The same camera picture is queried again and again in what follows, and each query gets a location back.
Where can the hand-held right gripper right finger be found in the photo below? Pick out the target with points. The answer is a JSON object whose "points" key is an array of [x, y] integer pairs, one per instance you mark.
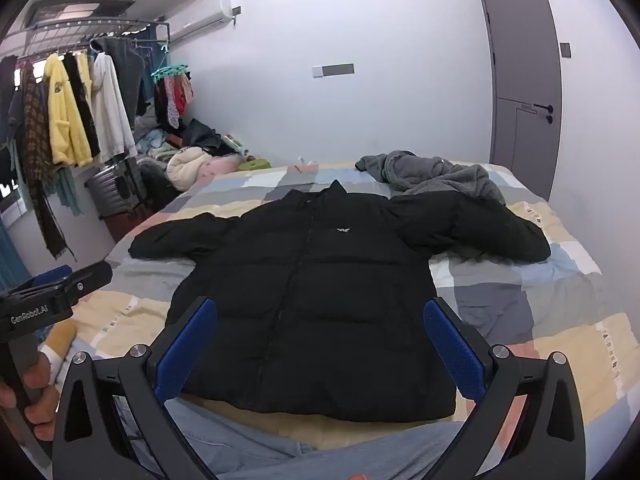
{"points": [[455, 355]]}

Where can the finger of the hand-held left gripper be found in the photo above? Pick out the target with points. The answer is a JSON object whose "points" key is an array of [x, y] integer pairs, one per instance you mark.
{"points": [[85, 282], [50, 276]]}

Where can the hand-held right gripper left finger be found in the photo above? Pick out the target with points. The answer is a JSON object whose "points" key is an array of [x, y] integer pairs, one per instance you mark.
{"points": [[187, 347]]}

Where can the black puffer jacket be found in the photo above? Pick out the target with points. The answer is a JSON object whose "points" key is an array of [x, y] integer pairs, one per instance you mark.
{"points": [[325, 285]]}

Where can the rack of hanging clothes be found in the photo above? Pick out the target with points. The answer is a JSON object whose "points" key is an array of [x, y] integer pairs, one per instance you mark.
{"points": [[37, 145]]}

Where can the pile of mixed clothes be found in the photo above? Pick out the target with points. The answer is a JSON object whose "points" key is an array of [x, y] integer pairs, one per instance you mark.
{"points": [[205, 140]]}

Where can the hanging red and pink clothes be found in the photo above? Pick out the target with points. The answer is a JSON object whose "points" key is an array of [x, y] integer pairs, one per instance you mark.
{"points": [[172, 100]]}

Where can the metal clothes rack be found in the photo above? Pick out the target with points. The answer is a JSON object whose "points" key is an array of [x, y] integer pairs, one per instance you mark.
{"points": [[100, 25]]}

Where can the person's left hand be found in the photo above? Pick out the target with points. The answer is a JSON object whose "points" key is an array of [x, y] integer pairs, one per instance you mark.
{"points": [[44, 390]]}

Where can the teal curtain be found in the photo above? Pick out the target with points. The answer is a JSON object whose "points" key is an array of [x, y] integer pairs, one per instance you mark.
{"points": [[12, 260]]}

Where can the teal scarf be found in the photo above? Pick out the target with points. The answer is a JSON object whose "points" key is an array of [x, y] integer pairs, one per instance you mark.
{"points": [[65, 190]]}

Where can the silver suitcase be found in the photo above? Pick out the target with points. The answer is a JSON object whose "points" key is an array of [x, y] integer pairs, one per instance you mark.
{"points": [[117, 190]]}

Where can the person's grey trousers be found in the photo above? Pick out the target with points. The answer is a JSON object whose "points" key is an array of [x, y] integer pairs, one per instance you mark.
{"points": [[225, 440]]}

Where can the patchwork bed blanket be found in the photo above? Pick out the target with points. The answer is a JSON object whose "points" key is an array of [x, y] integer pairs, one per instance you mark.
{"points": [[565, 360]]}

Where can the cream plush garment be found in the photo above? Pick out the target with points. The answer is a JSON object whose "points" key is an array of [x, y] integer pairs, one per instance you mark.
{"points": [[190, 167]]}

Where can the yellow fleece garment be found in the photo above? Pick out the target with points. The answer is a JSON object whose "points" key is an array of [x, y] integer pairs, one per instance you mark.
{"points": [[62, 115]]}

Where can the black hanging garment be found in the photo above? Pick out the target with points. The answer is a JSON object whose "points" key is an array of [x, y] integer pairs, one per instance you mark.
{"points": [[82, 105]]}

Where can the white hanging garment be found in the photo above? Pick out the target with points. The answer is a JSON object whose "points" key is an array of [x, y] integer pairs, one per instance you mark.
{"points": [[110, 110]]}

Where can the grey fleece garment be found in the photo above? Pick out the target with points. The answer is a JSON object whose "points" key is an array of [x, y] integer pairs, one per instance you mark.
{"points": [[435, 175]]}

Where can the dark grey hoodie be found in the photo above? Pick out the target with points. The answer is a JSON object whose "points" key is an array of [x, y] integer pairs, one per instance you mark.
{"points": [[127, 70]]}

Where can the teal clip hanger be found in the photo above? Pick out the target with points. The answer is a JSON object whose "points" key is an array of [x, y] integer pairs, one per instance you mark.
{"points": [[170, 71]]}

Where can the white air conditioner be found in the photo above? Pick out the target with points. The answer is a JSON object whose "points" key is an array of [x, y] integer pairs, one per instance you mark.
{"points": [[200, 17]]}

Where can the grey door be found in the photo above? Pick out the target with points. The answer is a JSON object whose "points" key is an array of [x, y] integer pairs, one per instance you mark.
{"points": [[520, 60]]}

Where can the grey light switch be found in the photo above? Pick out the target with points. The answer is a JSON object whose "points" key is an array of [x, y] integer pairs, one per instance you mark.
{"points": [[566, 49]]}

